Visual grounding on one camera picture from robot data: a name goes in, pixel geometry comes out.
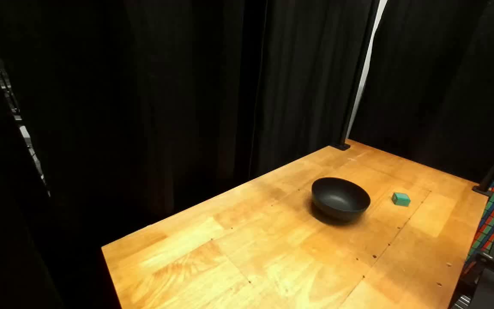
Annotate black bowl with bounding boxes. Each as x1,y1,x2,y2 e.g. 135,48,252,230
310,176,372,225

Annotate green block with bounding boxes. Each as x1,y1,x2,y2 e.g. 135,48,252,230
391,191,413,208

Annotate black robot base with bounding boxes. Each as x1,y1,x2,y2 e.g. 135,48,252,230
449,239,494,309

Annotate black corner pole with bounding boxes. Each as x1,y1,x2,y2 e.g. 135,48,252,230
332,0,387,153

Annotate black curtain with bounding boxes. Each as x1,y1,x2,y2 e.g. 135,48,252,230
348,0,494,186
0,0,380,309

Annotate black table clamp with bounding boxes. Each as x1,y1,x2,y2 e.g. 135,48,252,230
471,182,494,198

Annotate black metal frame strut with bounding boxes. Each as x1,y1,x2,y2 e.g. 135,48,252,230
0,11,54,201

